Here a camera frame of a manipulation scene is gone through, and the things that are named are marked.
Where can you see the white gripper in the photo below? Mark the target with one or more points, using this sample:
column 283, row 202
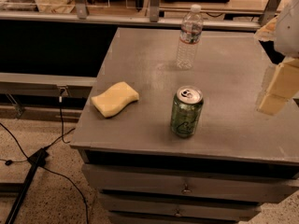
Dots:
column 288, row 32

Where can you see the clear plastic water bottle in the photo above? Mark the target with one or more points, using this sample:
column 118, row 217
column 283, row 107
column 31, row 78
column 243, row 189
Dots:
column 189, row 37

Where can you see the yellow sponge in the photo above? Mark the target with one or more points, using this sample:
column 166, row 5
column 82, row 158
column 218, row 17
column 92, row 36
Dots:
column 112, row 101

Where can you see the green soda can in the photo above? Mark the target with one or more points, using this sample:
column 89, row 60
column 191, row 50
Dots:
column 186, row 110

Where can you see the grey drawer cabinet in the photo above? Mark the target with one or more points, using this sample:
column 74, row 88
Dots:
column 194, row 148

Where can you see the top drawer with knob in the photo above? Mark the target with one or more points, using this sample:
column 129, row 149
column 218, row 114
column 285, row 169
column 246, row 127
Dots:
column 183, row 183

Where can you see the drawer with knob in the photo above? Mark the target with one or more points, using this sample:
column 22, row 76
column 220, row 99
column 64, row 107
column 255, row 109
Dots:
column 183, row 183
column 172, row 207

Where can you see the middle drawer with knob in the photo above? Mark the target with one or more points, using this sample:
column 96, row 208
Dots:
column 172, row 207

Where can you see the black floor stand bar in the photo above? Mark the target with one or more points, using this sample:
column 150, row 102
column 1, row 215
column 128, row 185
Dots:
column 36, row 160

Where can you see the grey metal rail frame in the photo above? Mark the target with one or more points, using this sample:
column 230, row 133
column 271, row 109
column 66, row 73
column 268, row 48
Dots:
column 45, row 85

